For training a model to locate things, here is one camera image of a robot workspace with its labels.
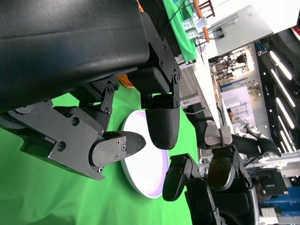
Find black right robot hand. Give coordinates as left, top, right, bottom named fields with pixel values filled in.
left=162, top=123, right=260, bottom=225

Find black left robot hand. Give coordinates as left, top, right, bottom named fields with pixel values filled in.
left=0, top=0, right=182, bottom=181

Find orange wicker basket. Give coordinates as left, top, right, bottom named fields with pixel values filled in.
left=116, top=0, right=146, bottom=89

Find lavender round plate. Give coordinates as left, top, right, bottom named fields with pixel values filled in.
left=120, top=110, right=170, bottom=200

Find black grey background machine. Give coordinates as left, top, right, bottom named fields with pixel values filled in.
left=231, top=134, right=282, bottom=158

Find green printed background cloth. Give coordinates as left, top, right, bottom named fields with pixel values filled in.
left=163, top=0, right=198, bottom=64

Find small white drink cartons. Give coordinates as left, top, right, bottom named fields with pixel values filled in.
left=181, top=16, right=207, bottom=40

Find dark wooden chair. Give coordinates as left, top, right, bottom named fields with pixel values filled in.
left=195, top=0, right=216, bottom=45

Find green tablecloth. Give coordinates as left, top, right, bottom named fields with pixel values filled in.
left=0, top=86, right=200, bottom=225

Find grey flat monitor panel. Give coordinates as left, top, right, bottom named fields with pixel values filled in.
left=207, top=4, right=300, bottom=58

